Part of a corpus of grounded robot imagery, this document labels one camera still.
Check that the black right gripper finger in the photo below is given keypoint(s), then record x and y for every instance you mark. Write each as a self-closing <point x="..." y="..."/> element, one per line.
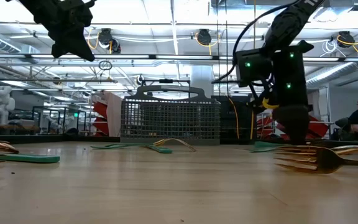
<point x="284" y="121"/>
<point x="300" y="124"/>

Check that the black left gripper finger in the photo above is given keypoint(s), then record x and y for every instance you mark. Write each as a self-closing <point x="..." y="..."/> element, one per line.
<point x="79" y="45"/>
<point x="61" y="43"/>

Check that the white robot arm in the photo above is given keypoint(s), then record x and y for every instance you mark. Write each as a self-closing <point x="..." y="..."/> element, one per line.
<point x="2" y="102"/>

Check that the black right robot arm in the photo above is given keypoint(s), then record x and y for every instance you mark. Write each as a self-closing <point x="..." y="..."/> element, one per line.
<point x="291" y="18"/>

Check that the red storage bins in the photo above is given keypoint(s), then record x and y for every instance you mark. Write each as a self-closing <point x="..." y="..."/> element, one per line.
<point x="317" y="127"/>
<point x="99" y="110"/>

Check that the black equipment box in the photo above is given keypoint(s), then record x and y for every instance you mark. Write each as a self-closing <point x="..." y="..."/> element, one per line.
<point x="244" y="124"/>

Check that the black chair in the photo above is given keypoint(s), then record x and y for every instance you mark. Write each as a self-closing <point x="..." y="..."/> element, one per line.
<point x="342" y="127"/>

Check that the small black ceiling reel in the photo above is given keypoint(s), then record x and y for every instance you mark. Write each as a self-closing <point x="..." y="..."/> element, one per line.
<point x="140" y="80"/>

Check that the beige panel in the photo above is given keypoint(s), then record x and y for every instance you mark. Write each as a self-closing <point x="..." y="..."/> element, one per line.
<point x="115" y="115"/>

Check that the grey plastic cutlery basket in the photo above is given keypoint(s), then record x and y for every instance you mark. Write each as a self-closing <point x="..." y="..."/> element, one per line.
<point x="166" y="124"/>

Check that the ceiling light rail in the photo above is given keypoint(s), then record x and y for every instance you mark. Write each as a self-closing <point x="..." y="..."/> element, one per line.
<point x="120" y="57"/>

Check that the black metal rig frame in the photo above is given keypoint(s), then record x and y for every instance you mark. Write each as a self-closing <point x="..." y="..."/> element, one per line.
<point x="73" y="138"/>

